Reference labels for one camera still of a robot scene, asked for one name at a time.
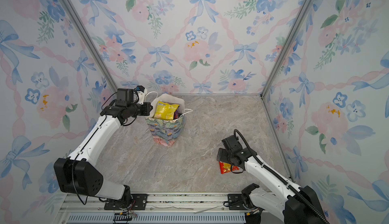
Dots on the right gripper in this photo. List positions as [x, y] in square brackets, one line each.
[223, 158]

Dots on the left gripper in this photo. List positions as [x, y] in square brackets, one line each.
[146, 105]

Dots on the red small snack packet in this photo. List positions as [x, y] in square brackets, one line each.
[226, 167]

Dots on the yellow snack packet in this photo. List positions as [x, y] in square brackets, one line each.
[165, 111]

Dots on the floral paper gift bag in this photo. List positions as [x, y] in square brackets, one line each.
[166, 132]

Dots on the purple Fox's berries bag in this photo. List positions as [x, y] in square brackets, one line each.
[176, 115]

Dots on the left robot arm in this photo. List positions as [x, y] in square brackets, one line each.
[77, 173]

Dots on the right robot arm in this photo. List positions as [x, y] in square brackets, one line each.
[283, 198]

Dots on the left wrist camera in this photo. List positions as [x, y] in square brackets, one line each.
[141, 92]

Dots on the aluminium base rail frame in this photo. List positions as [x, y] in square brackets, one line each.
[161, 208]

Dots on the left corner aluminium post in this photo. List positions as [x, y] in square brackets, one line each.
[87, 40]

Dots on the corner aluminium post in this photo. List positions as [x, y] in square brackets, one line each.
[295, 28]
[87, 40]

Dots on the right corner aluminium post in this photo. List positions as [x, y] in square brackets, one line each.
[295, 28]

